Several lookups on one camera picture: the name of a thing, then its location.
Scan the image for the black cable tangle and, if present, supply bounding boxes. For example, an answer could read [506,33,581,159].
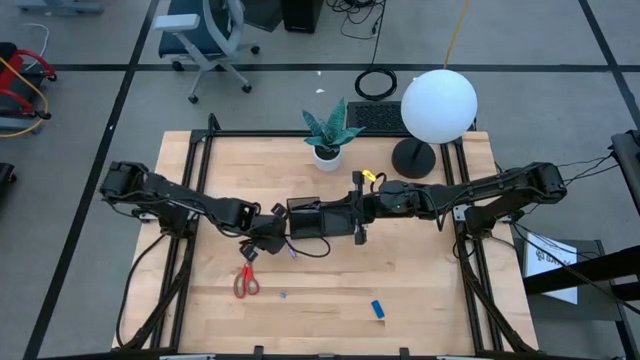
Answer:
[327,0,387,41]

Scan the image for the black hanging cable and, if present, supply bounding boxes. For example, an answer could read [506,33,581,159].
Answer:
[370,0,387,69]

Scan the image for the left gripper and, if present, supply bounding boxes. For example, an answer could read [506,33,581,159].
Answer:
[239,202,290,262]

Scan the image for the black wheeled object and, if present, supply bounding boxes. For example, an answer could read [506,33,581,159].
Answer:
[0,162,17,201]

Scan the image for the white printed paper sheet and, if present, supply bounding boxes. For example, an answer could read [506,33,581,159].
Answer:
[522,232,580,305]

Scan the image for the black metal beam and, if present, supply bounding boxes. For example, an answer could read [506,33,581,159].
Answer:
[522,244,640,301]

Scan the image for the white globe lamp black stand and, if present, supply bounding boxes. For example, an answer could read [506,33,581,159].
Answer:
[390,68,479,180]

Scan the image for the grey and blue office chair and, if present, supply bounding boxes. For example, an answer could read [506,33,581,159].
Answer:
[152,0,261,105]

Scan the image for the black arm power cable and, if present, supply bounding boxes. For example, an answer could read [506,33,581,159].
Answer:
[115,232,169,349]

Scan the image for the black mesh desk organizer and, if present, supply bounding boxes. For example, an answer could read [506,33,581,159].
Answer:
[286,196,357,240]

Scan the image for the green plant in white pot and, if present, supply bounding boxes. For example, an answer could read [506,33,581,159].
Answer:
[301,97,366,173]

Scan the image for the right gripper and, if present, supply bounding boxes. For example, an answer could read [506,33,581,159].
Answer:
[323,170,384,246]

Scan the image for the black computer tower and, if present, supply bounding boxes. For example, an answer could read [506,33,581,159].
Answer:
[280,0,325,35]

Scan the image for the black metal table frame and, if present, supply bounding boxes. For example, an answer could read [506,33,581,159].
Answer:
[112,112,539,360]

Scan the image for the coiled black cable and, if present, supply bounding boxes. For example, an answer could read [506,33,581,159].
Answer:
[353,67,399,102]

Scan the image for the grey side table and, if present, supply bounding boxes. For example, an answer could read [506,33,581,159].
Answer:
[513,237,631,360]

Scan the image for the black floor cable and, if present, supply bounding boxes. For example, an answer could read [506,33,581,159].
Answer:
[554,155,615,169]
[562,163,621,185]

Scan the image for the yellow hanging cable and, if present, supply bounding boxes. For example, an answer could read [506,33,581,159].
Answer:
[442,0,472,70]

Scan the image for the red-handled scissors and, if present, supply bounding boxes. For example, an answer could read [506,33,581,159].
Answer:
[232,260,261,300]

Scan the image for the grey stand base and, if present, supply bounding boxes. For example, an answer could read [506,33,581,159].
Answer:
[14,0,105,16]

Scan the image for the black equipment case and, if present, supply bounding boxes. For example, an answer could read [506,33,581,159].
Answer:
[608,128,640,216]

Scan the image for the red and black cart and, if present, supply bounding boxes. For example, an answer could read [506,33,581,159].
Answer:
[0,42,58,134]

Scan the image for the yellow hose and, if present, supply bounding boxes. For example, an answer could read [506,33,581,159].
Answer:
[0,55,50,140]

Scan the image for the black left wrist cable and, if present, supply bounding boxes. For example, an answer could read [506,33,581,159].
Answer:
[285,233,332,260]

